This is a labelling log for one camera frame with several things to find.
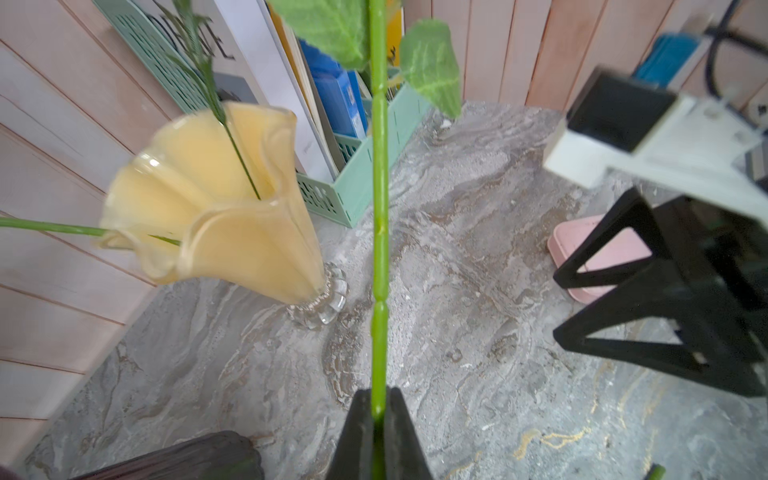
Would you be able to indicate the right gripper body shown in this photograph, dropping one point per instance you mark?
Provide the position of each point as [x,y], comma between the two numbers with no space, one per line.
[720,252]

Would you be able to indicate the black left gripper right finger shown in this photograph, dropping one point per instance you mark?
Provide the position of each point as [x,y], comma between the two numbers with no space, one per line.
[403,456]

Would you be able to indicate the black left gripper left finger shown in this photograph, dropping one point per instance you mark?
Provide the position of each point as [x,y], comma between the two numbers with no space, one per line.
[353,456]

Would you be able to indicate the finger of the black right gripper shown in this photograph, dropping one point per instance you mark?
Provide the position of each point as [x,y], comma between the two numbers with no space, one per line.
[619,327]
[630,211]

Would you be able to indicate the small pink rose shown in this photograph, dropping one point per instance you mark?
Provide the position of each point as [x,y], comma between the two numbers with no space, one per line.
[354,34]

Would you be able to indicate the orange marigold flower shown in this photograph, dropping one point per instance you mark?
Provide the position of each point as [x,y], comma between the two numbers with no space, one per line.
[187,24]

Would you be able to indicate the yellow orange rose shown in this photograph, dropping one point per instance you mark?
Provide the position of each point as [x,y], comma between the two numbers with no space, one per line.
[15,223]

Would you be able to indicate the pink case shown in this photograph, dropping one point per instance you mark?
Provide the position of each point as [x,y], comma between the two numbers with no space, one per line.
[567,236]

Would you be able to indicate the dark purple glass vase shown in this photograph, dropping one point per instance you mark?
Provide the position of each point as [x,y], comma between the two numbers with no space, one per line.
[220,455]

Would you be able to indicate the mint green file organizer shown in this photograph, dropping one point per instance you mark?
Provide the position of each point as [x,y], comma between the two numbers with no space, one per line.
[153,38]

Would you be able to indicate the yellow ruffled vase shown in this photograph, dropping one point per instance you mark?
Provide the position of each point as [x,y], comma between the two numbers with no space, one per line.
[221,200]

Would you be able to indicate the blue folder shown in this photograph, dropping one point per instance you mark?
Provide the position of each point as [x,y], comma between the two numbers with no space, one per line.
[340,97]

